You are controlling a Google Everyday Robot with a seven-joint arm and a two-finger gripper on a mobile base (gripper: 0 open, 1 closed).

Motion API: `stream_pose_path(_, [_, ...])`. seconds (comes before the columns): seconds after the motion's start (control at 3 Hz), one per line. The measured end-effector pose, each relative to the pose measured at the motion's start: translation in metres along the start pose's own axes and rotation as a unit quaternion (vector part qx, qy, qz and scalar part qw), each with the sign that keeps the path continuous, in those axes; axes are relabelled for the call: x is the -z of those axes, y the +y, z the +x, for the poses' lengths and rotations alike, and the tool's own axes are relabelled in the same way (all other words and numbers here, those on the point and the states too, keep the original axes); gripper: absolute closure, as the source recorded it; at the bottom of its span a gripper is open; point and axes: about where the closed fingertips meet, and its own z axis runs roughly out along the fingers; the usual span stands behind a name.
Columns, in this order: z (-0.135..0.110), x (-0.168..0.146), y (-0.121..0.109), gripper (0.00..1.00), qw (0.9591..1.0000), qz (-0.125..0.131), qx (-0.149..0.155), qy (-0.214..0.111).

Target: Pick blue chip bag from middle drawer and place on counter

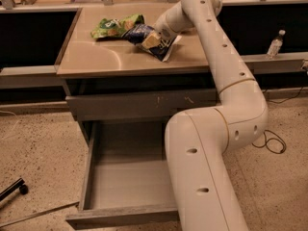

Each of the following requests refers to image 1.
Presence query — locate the green chip bag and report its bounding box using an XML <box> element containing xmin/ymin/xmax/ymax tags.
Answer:
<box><xmin>90</xmin><ymin>13</ymin><xmax>144</xmax><ymax>39</ymax></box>

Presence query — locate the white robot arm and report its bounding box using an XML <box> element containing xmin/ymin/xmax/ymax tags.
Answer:
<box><xmin>154</xmin><ymin>0</ymin><xmax>268</xmax><ymax>231</ymax></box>

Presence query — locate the blue Kettle chip bag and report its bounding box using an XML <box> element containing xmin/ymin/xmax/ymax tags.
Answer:
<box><xmin>122</xmin><ymin>24</ymin><xmax>181</xmax><ymax>62</ymax></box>

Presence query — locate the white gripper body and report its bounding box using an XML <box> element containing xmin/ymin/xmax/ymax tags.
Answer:
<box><xmin>154</xmin><ymin>2</ymin><xmax>193</xmax><ymax>40</ymax></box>

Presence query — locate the clear plastic water bottle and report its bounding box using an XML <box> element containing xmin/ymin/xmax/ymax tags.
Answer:
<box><xmin>267</xmin><ymin>30</ymin><xmax>286</xmax><ymax>59</ymax></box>

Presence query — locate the grey metal floor strip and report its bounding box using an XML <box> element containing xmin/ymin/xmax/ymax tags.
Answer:
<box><xmin>0</xmin><ymin>201</ymin><xmax>79</xmax><ymax>228</ymax></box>

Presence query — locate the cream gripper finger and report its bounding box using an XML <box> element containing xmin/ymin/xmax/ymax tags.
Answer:
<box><xmin>141</xmin><ymin>31</ymin><xmax>161</xmax><ymax>49</ymax></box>

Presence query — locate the closed grey top drawer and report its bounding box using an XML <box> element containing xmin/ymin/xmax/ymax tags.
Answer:
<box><xmin>66</xmin><ymin>89</ymin><xmax>218</xmax><ymax>121</ymax></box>

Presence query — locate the open grey middle drawer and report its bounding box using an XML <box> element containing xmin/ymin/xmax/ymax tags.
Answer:
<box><xmin>66</xmin><ymin>120</ymin><xmax>178</xmax><ymax>230</ymax></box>

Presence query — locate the grey drawer cabinet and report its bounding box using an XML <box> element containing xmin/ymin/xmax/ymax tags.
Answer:
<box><xmin>54</xmin><ymin>2</ymin><xmax>225</xmax><ymax>231</ymax></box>

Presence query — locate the black chair caster leg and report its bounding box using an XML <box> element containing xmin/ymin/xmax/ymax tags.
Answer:
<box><xmin>0</xmin><ymin>178</ymin><xmax>29</xmax><ymax>201</ymax></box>

